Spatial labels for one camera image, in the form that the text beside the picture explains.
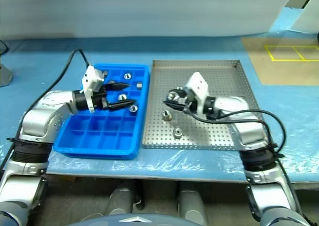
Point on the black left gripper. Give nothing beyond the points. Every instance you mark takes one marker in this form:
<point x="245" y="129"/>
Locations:
<point x="101" y="101"/>

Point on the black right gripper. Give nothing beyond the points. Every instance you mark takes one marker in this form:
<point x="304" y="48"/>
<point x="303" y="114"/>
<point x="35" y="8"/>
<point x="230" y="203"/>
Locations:
<point x="187" y="100"/>

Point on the large white backdrop board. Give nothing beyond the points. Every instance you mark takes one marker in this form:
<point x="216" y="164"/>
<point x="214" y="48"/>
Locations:
<point x="149" y="11"/>

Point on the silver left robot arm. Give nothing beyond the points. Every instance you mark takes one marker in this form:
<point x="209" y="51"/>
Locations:
<point x="37" y="118"/>

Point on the small metal roller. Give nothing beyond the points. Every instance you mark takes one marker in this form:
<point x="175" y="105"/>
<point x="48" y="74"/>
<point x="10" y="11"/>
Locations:
<point x="178" y="131"/>
<point x="139" y="85"/>
<point x="105" y="73"/>
<point x="166" y="115"/>
<point x="127" y="75"/>
<point x="132" y="108"/>
<point x="122" y="97"/>
<point x="172" y="95"/>

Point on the blue-grey rounded shell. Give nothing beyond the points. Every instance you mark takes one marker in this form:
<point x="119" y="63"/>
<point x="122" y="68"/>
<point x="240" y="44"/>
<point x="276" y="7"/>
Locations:
<point x="112" y="221"/>

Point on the blue plastic compartment tray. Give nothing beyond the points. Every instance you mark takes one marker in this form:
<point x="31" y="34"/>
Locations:
<point x="112" y="136"/>

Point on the small white panel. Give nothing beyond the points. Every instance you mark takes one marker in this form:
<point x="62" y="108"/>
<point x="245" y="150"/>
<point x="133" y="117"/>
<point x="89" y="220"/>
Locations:
<point x="307" y="19"/>

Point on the perforated steel tray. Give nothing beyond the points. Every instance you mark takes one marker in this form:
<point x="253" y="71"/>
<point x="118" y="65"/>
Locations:
<point x="211" y="71"/>

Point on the yellow tape marking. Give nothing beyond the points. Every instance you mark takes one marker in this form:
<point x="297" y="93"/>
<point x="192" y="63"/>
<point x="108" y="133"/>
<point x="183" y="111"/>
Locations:
<point x="289" y="60"/>

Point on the blue table cover sheet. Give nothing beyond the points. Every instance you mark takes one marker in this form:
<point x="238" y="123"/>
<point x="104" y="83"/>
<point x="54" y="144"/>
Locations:
<point x="199" y="49"/>

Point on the grey perforated metal stand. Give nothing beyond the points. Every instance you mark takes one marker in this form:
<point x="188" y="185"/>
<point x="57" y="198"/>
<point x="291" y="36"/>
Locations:
<point x="5" y="76"/>

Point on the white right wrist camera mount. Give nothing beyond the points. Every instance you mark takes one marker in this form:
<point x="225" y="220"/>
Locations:
<point x="198" y="83"/>

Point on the grey rounded cylinder shape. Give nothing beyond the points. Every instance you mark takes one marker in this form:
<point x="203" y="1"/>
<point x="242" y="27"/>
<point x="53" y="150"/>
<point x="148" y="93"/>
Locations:
<point x="192" y="206"/>
<point x="119" y="203"/>

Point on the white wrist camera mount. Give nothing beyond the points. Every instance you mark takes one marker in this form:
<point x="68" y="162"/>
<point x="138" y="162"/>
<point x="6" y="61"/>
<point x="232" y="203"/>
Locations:
<point x="198" y="83"/>
<point x="89" y="81"/>

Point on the brown cardboard sheet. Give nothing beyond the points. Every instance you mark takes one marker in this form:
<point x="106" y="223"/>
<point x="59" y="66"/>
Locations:
<point x="286" y="71"/>

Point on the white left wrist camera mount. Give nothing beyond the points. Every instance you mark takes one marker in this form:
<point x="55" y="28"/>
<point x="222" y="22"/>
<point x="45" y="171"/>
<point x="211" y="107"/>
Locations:
<point x="89" y="81"/>

